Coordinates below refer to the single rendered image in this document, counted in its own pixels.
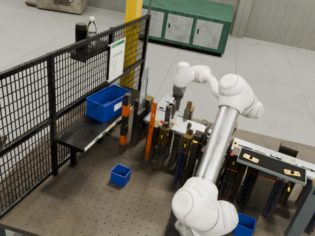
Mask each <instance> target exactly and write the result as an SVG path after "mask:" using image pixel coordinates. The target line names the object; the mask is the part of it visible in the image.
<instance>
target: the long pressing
mask: <svg viewBox="0 0 315 236"><path fill-rule="evenodd" d="M150 117H151V111H150V112H149V113H148V114H147V115H146V116H145V117H144V118H143V121H144V122H145V123H147V124H150ZM156 117H157V118H160V121H161V120H163V121H164V120H165V111H162V110H159V109H157V111H156ZM174 121H175V122H178V123H179V124H178V125H174V124H171V127H170V128H171V129H170V132H173V133H176V134H179V135H181V136H183V135H184V134H185V132H186V131H188V129H187V125H188V122H191V123H192V128H193V129H194V133H195V131H196V130H198V131H201V132H204V130H205V128H206V126H205V125H203V124H200V123H197V122H195V121H192V120H189V119H186V118H182V117H179V116H177V119H176V120H174ZM234 140H236V141H239V143H238V145H242V146H245V147H248V148H251V149H252V150H257V151H260V152H263V153H265V154H266V155H268V156H270V154H275V155H276V157H277V158H280V159H281V157H282V155H285V156H288V157H290V158H293V159H295V160H296V161H295V164H296V165H297V166H300V167H302V166H303V167H306V168H309V169H311V170H313V172H311V171H308V170H307V179H309V180H312V179H314V178H315V172H314V170H315V164H313V163H310V162H307V161H304V160H301V159H298V158H295V157H292V156H289V155H286V154H283V153H280V152H278V151H275V150H272V149H269V148H266V147H262V146H259V145H256V144H254V143H251V142H248V141H245V140H242V139H239V138H236V137H235V139H234ZM253 146H254V147H253Z"/></svg>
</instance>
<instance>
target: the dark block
mask: <svg viewBox="0 0 315 236"><path fill-rule="evenodd" d="M203 133H204V132H201V131H198V130H197V131H196V132H195V133H194V135H193V140H192V147H191V151H190V155H189V159H188V163H187V168H186V172H185V176H184V180H183V182H182V185H184V184H185V183H186V181H187V180H188V179H190V178H191V177H192V174H193V171H194V167H195V162H196V159H197V155H198V151H199V147H200V144H197V143H194V142H193V141H197V142H199V143H201V141H202V137H203Z"/></svg>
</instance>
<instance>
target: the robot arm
mask: <svg viewBox="0 0 315 236"><path fill-rule="evenodd" d="M173 80H174V83H173V89H172V90H173V95H172V96H173V97H174V101H173V103H172V104H173V106H172V112H171V120H170V122H171V123H174V120H176V119H177V115H178V112H179V109H180V102H181V99H182V98H183V96H184V93H185V91H186V87H187V84H189V83H191V82H196V83H202V84H204V83H206V82H208V83H209V84H210V89H211V91H212V93H213V95H214V96H215V97H216V98H217V99H218V108H219V110H218V113H217V116H216V119H215V122H214V125H213V127H212V130H211V132H210V136H209V138H208V141H207V144H206V147H205V149H204V152H203V155H202V157H201V160H200V163H199V166H198V168H197V171H196V174H195V177H191V178H190V179H188V180H187V181H186V183H185V184H184V185H183V187H182V188H180V189H179V190H178V191H177V192H176V193H175V195H174V197H173V199H172V210H173V213H174V215H175V216H176V218H177V221H176V222H175V228H176V230H178V232H179V233H180V235H181V236H222V235H225V234H228V233H230V232H231V231H232V230H234V229H235V228H236V227H237V224H238V222H239V219H238V214H237V211H236V209H235V207H234V205H233V204H231V203H230V202H227V201H224V200H219V201H218V200H217V199H218V189H217V187H216V185H215V184H216V181H217V178H218V175H219V172H220V169H221V166H222V163H223V160H224V157H225V154H226V151H227V148H228V146H229V143H230V140H231V137H232V134H233V131H234V128H235V125H236V122H237V119H238V116H239V115H242V116H244V117H247V118H252V119H257V118H260V117H261V116H262V115H263V113H264V106H263V104H262V103H261V102H260V101H258V100H257V98H256V96H255V95H254V93H253V91H252V89H251V87H250V86H249V84H248V83H247V82H246V81H245V80H244V79H243V78H242V77H241V76H239V75H235V74H227V75H225V76H223V77H222V78H221V79H220V81H219V83H218V81H217V79H216V78H215V77H214V76H213V75H211V70H210V68H209V67H208V66H204V65H198V66H192V67H190V64H189V63H187V62H180V63H178V64H177V66H176V69H175V72H174V77H173Z"/></svg>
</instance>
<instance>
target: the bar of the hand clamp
mask: <svg viewBox="0 0 315 236"><path fill-rule="evenodd" d="M172 106H173V104H172V103H169V105H168V104H167V105H166V109H165V120H164V121H165V122H168V126H169V124H170V120H171V112H172Z"/></svg>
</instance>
